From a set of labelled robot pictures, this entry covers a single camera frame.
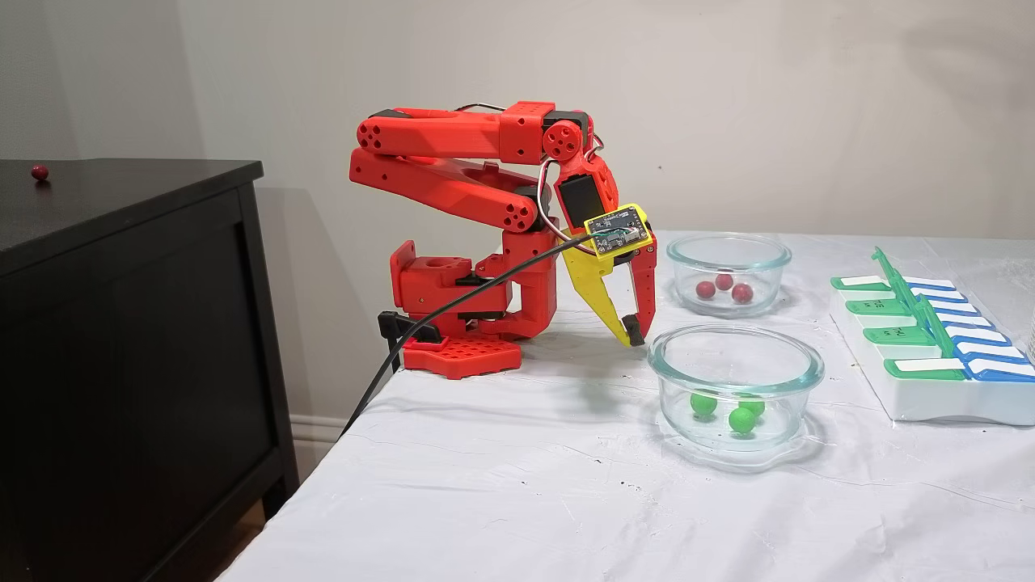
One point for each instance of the white green blue pill organizer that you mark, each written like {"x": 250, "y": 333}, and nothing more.
{"x": 922, "y": 400}

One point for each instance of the camera board on yellow mount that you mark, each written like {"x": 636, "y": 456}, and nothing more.
{"x": 618, "y": 230}

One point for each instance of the black wooden cabinet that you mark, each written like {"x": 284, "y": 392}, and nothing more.
{"x": 121, "y": 364}

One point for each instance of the large clear glass bowl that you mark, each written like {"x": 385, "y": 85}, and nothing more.
{"x": 671, "y": 404}

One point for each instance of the green ball pill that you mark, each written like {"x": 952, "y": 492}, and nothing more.
{"x": 755, "y": 404}
{"x": 741, "y": 419}
{"x": 703, "y": 403}

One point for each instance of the black table clamp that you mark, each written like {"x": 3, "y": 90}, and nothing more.
{"x": 400, "y": 326}

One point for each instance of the small clear glass bowl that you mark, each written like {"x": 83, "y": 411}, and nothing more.
{"x": 687, "y": 275}

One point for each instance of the white table cover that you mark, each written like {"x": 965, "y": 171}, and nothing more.
{"x": 525, "y": 501}

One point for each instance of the red ball pill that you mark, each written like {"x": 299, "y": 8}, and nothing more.
{"x": 40, "y": 172}
{"x": 724, "y": 281}
{"x": 706, "y": 289}
{"x": 742, "y": 293}

